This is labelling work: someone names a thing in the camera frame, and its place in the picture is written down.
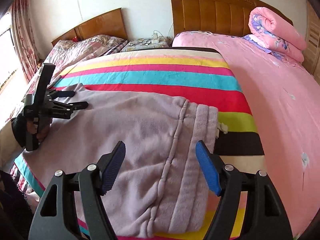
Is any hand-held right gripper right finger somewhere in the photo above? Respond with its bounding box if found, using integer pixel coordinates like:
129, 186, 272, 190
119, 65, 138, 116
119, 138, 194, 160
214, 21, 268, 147
195, 140, 293, 240

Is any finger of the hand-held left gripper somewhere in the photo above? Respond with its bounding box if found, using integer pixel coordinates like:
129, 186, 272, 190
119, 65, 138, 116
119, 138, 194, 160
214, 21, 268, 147
50, 99, 89, 120
46, 89, 75, 100

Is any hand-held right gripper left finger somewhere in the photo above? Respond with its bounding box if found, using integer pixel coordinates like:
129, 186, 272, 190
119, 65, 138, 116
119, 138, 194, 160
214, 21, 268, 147
28, 141, 126, 240

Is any mauve knitted sweater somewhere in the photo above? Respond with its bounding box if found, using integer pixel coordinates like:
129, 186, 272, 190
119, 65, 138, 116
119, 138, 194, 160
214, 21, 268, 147
22, 83, 228, 239

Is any person's left forearm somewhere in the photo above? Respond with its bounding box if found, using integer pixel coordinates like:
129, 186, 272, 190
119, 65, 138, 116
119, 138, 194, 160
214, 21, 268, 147
0, 117, 27, 170

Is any person's left hand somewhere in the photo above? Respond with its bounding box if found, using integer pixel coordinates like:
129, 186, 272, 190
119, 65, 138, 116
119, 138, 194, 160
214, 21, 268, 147
27, 119, 52, 143

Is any patterned pink quilt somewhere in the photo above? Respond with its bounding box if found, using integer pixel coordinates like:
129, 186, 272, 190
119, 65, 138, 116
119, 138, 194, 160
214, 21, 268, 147
26, 34, 128, 98

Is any window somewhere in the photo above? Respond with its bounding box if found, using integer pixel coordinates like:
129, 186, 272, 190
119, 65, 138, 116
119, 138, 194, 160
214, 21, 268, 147
0, 12, 20, 90

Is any red floral curtain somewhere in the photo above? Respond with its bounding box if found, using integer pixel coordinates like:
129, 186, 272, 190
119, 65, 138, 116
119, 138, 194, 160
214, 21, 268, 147
11, 0, 40, 82

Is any small wooden headboard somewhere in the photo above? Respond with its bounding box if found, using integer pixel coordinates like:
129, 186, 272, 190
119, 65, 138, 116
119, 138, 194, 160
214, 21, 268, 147
51, 8, 128, 47

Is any striped colourful blanket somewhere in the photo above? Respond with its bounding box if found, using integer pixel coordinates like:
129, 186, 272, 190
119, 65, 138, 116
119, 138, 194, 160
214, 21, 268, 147
14, 47, 265, 240

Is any cloth-covered nightstand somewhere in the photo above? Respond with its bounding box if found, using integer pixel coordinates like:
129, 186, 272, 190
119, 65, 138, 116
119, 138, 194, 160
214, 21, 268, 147
121, 37, 173, 53

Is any pink bed sheet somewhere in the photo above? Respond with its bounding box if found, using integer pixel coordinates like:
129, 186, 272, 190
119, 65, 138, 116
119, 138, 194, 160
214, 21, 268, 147
172, 31, 320, 239

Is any white power strip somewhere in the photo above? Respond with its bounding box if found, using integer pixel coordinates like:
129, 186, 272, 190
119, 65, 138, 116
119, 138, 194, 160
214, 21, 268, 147
149, 31, 163, 45

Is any person's dark knit clothing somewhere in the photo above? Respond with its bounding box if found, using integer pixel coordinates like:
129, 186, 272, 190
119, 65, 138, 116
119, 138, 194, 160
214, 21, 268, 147
0, 170, 34, 240

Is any rolled pink floral quilt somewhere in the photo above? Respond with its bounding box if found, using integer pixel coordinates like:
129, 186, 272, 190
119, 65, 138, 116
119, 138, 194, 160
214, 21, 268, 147
241, 7, 307, 63

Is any large wooden headboard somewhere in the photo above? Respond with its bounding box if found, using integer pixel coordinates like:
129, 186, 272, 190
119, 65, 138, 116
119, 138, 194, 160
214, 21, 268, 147
170, 0, 293, 39

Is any beige wardrobe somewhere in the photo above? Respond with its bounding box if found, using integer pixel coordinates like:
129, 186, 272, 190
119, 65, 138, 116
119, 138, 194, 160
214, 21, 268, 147
304, 0, 320, 77

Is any white wall cable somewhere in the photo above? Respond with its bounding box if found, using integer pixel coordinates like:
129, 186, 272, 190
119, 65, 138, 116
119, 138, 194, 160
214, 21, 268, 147
57, 0, 84, 20

